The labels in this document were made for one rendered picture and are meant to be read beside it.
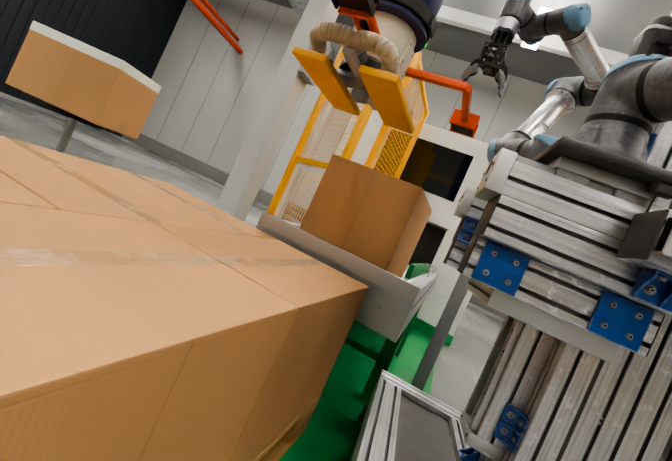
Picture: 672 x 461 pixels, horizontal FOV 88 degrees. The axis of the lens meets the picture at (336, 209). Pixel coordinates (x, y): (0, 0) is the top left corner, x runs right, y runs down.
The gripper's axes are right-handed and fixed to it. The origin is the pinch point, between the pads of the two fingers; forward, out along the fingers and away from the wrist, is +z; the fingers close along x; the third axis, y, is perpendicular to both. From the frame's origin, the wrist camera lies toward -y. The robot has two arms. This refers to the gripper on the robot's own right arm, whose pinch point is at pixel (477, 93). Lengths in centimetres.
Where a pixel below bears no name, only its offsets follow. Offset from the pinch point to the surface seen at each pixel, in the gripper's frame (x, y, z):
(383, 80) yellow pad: -15, 47, 24
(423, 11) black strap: -16.4, 36.9, 0.2
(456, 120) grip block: -2.0, 4.9, 12.8
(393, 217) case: -11, -12, 49
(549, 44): 12, -692, -461
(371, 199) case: -22, -12, 46
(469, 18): -169, -674, -471
